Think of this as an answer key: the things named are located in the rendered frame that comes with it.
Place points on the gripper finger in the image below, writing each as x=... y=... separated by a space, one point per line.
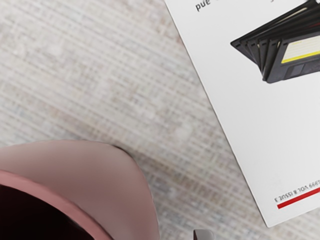
x=203 y=235

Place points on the pink cup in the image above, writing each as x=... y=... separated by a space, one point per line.
x=82 y=180

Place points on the white printed magazine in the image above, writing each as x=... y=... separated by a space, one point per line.
x=250 y=120

